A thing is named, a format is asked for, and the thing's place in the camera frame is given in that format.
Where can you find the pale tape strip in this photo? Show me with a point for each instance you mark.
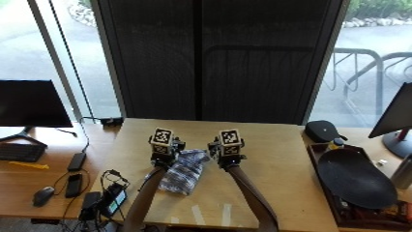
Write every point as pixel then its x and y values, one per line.
pixel 197 215
pixel 225 215

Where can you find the black oval plate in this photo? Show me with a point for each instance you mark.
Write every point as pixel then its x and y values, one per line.
pixel 356 179

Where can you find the white marker cube glove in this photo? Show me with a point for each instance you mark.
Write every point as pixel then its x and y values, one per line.
pixel 161 137
pixel 229 139

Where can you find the black computer monitor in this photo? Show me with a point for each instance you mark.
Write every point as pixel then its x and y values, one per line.
pixel 32 103

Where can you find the black charger block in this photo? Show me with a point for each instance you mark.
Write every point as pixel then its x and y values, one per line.
pixel 91 204

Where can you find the black computer mouse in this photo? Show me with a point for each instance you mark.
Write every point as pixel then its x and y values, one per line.
pixel 43 196

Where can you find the small black box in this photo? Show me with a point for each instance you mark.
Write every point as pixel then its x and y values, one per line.
pixel 111 121

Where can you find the white marker cube right glove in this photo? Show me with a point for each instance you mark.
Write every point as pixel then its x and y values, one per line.
pixel 229 139

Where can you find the blue white patterned cloth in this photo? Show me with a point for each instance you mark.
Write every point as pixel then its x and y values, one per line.
pixel 181 172

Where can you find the white marker cube left glove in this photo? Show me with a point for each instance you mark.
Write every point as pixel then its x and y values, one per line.
pixel 161 137

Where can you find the dark window blind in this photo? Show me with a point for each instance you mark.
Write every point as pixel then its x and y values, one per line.
pixel 215 58

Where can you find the yellow flat tool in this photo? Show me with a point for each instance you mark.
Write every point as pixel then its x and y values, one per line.
pixel 29 165

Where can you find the black slim phone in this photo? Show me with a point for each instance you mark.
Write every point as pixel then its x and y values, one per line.
pixel 73 185

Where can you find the person's left hand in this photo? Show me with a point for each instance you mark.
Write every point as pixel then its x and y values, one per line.
pixel 164 160

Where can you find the dark wooden tray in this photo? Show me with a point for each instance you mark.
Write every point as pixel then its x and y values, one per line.
pixel 329 193

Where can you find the black device with pale screen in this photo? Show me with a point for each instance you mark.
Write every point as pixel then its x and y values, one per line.
pixel 115 199

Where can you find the grey metal bicycle rack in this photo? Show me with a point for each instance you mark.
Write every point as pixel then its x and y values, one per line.
pixel 377 74

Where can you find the black soft case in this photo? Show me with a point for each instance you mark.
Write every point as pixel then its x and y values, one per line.
pixel 323 130

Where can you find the person's right hand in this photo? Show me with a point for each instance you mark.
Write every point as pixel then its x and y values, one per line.
pixel 229 160

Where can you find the black keyboard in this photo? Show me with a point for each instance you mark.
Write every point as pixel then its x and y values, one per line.
pixel 20 152

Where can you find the monitor with round stand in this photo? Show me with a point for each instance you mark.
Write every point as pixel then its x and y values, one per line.
pixel 396 116

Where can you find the small white object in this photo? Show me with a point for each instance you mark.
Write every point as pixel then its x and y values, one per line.
pixel 381 162

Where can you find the black power adapter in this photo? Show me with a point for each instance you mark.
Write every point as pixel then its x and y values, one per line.
pixel 76 161

